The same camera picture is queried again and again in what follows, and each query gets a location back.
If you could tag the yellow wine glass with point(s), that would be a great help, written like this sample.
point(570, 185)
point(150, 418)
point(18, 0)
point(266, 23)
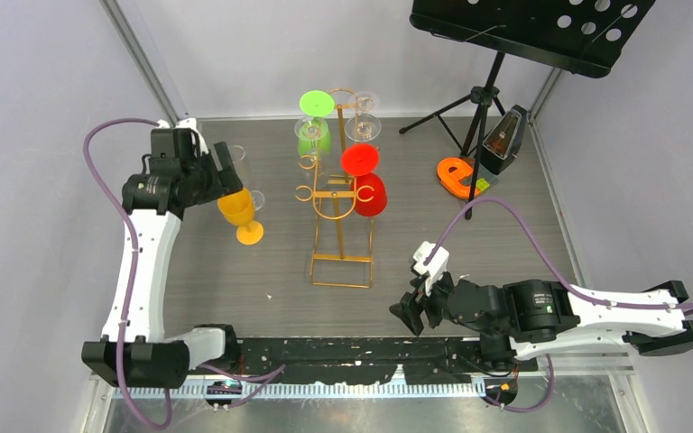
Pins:
point(238, 210)

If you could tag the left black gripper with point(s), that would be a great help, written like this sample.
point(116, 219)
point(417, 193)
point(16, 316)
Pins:
point(224, 183)

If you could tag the clear wine glass back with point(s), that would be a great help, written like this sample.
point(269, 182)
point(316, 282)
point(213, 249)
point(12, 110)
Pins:
point(364, 101)

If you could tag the green toy brick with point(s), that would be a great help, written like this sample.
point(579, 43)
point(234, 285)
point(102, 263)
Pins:
point(482, 185)

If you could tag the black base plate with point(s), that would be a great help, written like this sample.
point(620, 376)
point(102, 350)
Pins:
point(370, 360)

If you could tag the clear wine glass front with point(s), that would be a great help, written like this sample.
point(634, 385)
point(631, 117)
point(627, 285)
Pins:
point(243, 169)

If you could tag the gold wire glass rack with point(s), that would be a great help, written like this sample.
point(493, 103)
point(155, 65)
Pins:
point(328, 189)

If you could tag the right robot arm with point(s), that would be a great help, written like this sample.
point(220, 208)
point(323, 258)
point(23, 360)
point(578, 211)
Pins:
point(520, 321)

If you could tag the red wine glass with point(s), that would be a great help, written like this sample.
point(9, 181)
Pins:
point(360, 161)

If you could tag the black metronome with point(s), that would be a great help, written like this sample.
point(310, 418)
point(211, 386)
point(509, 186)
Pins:
point(503, 143)

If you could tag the clear wine glass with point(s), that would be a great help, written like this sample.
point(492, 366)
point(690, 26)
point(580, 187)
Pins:
point(312, 129)
point(362, 128)
point(243, 169)
point(364, 101)

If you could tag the green wine glass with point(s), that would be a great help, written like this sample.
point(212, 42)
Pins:
point(316, 103)

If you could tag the black music stand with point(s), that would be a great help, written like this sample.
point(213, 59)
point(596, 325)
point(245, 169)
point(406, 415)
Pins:
point(581, 37)

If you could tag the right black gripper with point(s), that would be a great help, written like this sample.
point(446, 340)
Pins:
point(410, 306)

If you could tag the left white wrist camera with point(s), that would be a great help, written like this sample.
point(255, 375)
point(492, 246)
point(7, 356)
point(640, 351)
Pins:
point(191, 124)

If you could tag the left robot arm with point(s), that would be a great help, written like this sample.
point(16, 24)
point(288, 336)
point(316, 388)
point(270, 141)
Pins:
point(133, 351)

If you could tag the orange toy track piece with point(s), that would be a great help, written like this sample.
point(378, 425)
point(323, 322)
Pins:
point(455, 176)

